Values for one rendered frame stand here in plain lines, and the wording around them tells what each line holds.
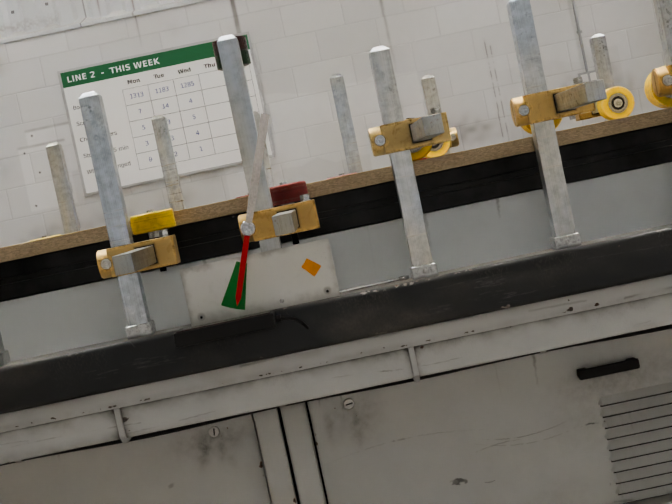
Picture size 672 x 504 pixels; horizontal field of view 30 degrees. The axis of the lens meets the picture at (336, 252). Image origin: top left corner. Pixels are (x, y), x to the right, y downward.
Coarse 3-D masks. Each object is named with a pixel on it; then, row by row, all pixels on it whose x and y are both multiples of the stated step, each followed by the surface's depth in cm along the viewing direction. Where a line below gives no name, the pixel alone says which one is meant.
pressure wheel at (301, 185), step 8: (280, 184) 227; (288, 184) 224; (296, 184) 224; (304, 184) 226; (272, 192) 224; (280, 192) 224; (288, 192) 224; (296, 192) 224; (304, 192) 226; (272, 200) 225; (280, 200) 224; (288, 200) 224; (296, 200) 224; (296, 240) 228
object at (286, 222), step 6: (294, 210) 207; (276, 216) 186; (282, 216) 186; (288, 216) 186; (294, 216) 199; (276, 222) 187; (282, 222) 187; (288, 222) 187; (294, 222) 192; (276, 228) 187; (282, 228) 187; (288, 228) 187; (294, 228) 187; (276, 234) 187; (282, 234) 187
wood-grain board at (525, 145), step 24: (624, 120) 234; (648, 120) 234; (504, 144) 234; (528, 144) 234; (384, 168) 234; (432, 168) 234; (312, 192) 234; (336, 192) 235; (192, 216) 234; (216, 216) 234; (48, 240) 234; (72, 240) 234; (96, 240) 234
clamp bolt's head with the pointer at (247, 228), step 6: (246, 228) 212; (252, 228) 212; (246, 240) 213; (246, 246) 213; (246, 252) 213; (246, 258) 214; (240, 264) 214; (240, 270) 214; (240, 276) 214; (240, 282) 214; (240, 288) 214; (240, 294) 214
